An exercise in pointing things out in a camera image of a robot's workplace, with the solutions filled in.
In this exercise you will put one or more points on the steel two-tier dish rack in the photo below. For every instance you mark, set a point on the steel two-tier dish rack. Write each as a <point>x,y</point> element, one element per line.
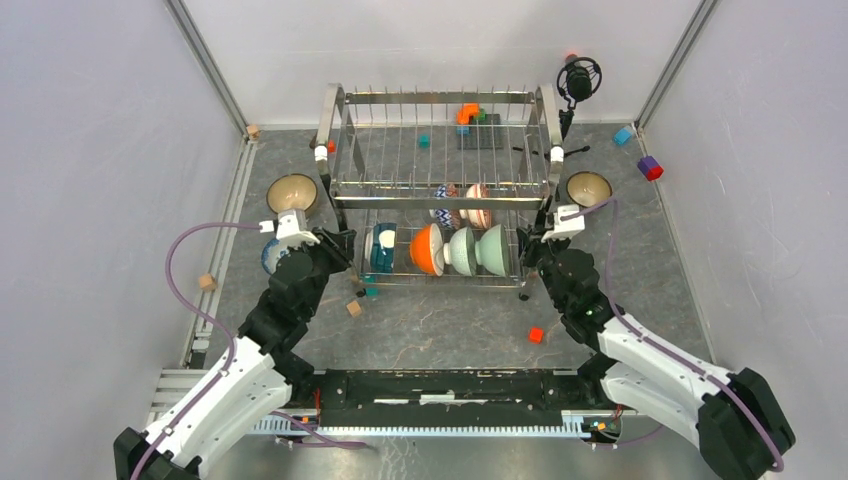
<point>380,174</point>

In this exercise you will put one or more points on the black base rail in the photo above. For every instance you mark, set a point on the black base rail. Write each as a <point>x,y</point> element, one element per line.
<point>448,398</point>

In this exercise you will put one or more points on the small wooden cube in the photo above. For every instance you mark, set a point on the small wooden cube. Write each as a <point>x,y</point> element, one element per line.
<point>354,309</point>

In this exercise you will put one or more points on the grey building baseplate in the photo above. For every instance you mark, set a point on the grey building baseplate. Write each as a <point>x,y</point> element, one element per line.
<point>485,134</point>

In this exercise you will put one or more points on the celadon green front bowl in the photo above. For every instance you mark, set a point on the celadon green front bowl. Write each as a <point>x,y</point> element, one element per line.
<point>492,251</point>

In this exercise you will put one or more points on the black microphone on tripod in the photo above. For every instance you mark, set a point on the black microphone on tripod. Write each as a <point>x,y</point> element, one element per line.
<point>578,80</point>

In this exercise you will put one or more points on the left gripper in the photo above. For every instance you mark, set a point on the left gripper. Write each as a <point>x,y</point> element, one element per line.
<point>338,246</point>

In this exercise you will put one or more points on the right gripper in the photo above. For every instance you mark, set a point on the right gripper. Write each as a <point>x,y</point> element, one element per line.
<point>527,246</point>

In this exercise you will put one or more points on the wooden cube at left edge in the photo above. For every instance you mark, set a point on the wooden cube at left edge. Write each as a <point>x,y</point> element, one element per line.
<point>207,282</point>

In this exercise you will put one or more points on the red cube block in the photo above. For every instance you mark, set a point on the red cube block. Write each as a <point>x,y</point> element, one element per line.
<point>536,335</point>

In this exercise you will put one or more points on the celadon green bowl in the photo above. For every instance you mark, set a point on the celadon green bowl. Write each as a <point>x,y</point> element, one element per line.
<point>492,251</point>
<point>459,252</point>

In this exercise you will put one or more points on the dark bowl with lattice band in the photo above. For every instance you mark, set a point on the dark bowl with lattice band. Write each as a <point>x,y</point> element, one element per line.
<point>587,189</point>

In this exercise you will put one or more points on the white blue floral bowl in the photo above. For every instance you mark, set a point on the white blue floral bowl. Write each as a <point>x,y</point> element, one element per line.
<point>272,252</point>

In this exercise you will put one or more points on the celadon green rear bowl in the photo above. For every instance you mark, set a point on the celadon green rear bowl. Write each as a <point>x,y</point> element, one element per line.
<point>459,252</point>

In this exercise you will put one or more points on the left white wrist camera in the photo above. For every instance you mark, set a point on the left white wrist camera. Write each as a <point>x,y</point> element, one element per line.
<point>290,229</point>

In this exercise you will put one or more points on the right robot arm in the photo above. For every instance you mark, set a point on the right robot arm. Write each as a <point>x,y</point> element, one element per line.
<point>732,418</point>

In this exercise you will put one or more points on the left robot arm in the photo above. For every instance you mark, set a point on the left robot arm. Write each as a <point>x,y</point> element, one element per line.
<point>257,374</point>

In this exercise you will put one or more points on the blue rimmed small bowl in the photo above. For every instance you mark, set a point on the blue rimmed small bowl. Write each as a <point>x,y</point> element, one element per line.
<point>379,247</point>

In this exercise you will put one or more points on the red white patterned bowl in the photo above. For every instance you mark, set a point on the red white patterned bowl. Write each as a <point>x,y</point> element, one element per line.
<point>477,216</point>

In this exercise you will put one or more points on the white bowl with orange rim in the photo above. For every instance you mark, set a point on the white bowl with orange rim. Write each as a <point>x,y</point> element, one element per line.
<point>426,250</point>

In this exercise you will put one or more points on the orange arch block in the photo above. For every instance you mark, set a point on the orange arch block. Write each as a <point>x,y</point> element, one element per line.
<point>466,113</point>

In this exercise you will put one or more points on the purple and red block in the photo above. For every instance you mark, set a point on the purple and red block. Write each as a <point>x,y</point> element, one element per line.
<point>650,168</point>

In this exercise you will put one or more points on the copper bowl with floral motif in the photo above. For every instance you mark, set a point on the copper bowl with floral motif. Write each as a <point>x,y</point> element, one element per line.
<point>293,191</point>

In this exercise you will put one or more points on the light blue block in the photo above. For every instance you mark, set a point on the light blue block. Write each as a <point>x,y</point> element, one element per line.
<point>624,135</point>

